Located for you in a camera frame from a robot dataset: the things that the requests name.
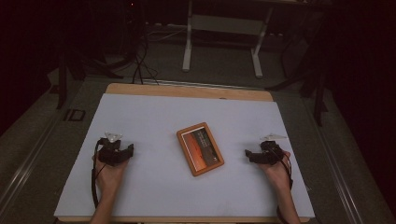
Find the white table mat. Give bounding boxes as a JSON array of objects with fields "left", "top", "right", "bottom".
[{"left": 53, "top": 92, "right": 316, "bottom": 219}]

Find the black metal stand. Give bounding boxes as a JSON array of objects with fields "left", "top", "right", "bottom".
[
  {"left": 265, "top": 12, "right": 330, "bottom": 128},
  {"left": 55, "top": 46, "right": 125, "bottom": 110}
]

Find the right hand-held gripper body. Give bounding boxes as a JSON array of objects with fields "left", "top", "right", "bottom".
[{"left": 258, "top": 133, "right": 288, "bottom": 166}]

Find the black floor bracket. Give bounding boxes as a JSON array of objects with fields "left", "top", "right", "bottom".
[{"left": 63, "top": 108, "right": 87, "bottom": 122}]

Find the metal floor strip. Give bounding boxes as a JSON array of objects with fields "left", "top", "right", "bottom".
[{"left": 134, "top": 78, "right": 270, "bottom": 91}]

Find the wooden photo frame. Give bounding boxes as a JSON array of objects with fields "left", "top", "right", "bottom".
[{"left": 176, "top": 121, "right": 225, "bottom": 177}]

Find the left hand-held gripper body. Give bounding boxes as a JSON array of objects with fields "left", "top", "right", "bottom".
[{"left": 96, "top": 132, "right": 127, "bottom": 166}]

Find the person's left hand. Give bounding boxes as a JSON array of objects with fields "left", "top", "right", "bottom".
[{"left": 92, "top": 153, "right": 130, "bottom": 193}]

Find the white metal desk frame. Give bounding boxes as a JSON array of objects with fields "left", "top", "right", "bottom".
[{"left": 181, "top": 0, "right": 276, "bottom": 79}]

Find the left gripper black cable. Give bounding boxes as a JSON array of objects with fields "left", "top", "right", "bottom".
[{"left": 91, "top": 138, "right": 106, "bottom": 209}]

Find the wooden table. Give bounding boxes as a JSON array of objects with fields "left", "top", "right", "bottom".
[{"left": 57, "top": 82, "right": 312, "bottom": 224}]

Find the metal floor rail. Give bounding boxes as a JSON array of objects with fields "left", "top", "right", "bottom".
[
  {"left": 303, "top": 97, "right": 367, "bottom": 224},
  {"left": 0, "top": 116, "right": 64, "bottom": 216}
]

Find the bundle of black floor cables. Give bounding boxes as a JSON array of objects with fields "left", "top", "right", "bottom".
[{"left": 120, "top": 0, "right": 161, "bottom": 86}]

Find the person's right hand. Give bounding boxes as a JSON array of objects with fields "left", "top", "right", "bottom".
[{"left": 259, "top": 150, "right": 292, "bottom": 189}]

